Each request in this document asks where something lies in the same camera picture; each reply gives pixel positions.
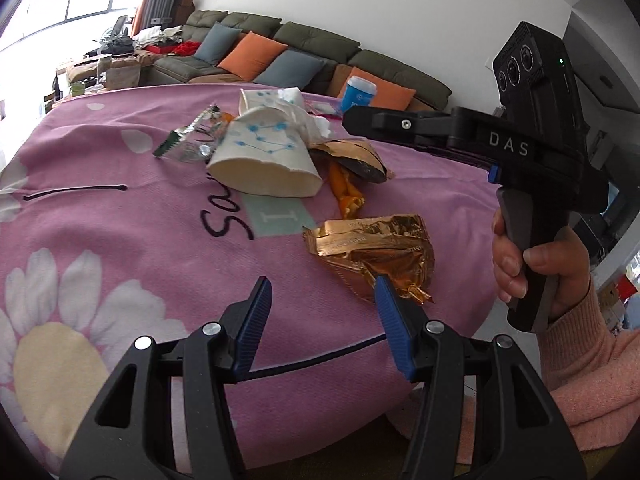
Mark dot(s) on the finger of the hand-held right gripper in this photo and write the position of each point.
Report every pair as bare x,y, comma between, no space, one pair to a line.
465,157
400,125

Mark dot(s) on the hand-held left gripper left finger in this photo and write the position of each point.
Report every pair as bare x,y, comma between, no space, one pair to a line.
255,325

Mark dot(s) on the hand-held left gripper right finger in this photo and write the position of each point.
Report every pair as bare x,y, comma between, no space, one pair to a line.
395,330

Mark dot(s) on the gold and brown foil wrapper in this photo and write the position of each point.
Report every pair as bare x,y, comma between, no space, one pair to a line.
360,160

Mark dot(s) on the shiny gold foil wrapper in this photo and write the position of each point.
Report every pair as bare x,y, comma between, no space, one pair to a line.
370,250

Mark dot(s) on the orange peel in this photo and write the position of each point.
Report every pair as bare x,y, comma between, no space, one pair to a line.
342,187

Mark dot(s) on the large crushed paper cup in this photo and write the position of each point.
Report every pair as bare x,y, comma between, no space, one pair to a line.
265,160

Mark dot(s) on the clear wrapper with green edge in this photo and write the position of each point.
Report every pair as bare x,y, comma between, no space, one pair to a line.
192,132

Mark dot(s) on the person's right hand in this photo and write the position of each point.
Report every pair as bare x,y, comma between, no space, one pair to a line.
575,270

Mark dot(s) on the orange cushion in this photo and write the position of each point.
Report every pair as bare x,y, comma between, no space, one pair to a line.
250,57
395,92

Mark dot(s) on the blue and white cup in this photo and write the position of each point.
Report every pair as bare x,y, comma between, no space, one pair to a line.
357,95

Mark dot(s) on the olive green sofa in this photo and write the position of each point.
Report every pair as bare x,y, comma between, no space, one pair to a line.
385,67

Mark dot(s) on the small clear plastic packet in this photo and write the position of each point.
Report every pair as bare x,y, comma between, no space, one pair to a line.
322,108

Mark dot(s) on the grey-blue cushion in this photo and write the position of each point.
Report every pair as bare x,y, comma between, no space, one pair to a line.
217,42
292,70

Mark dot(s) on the pink floral blanket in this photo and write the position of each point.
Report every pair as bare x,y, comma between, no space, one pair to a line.
150,240

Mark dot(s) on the red cloth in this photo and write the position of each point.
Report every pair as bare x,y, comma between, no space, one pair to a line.
186,50

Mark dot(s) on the brown cardboard box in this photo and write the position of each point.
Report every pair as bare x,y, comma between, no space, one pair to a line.
184,7

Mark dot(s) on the pile of white clothes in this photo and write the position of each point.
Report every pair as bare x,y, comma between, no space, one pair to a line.
155,37

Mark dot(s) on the brown paper bag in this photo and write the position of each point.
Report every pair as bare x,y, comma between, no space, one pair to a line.
124,72

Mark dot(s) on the green cup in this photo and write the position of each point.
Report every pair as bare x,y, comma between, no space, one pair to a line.
77,90

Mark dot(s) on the grey device by window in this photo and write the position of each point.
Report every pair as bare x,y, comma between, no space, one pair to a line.
115,37

